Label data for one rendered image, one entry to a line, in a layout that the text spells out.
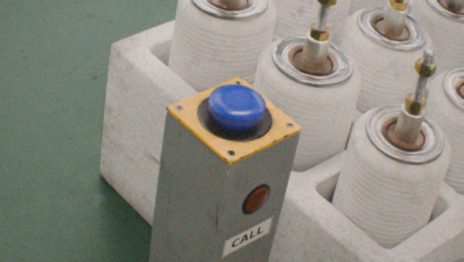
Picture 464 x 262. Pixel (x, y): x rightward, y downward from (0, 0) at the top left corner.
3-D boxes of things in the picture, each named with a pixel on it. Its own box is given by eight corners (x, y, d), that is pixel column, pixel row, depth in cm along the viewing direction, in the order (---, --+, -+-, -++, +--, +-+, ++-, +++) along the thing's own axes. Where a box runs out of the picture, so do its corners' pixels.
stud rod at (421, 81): (408, 115, 85) (427, 46, 81) (417, 122, 85) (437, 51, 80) (403, 120, 85) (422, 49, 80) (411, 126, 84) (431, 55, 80)
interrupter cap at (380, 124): (377, 168, 82) (379, 162, 82) (355, 109, 88) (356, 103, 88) (452, 167, 84) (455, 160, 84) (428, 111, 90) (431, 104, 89)
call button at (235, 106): (273, 128, 75) (277, 105, 73) (230, 147, 72) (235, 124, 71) (236, 98, 77) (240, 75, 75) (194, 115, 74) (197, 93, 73)
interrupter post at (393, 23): (397, 41, 98) (403, 15, 96) (376, 31, 99) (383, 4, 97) (406, 32, 99) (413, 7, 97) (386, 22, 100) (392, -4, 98)
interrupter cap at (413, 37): (408, 64, 95) (409, 58, 95) (343, 28, 98) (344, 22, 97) (436, 35, 100) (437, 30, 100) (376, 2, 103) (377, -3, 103)
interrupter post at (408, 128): (396, 147, 85) (405, 117, 83) (389, 128, 87) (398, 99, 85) (420, 147, 85) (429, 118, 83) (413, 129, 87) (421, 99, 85)
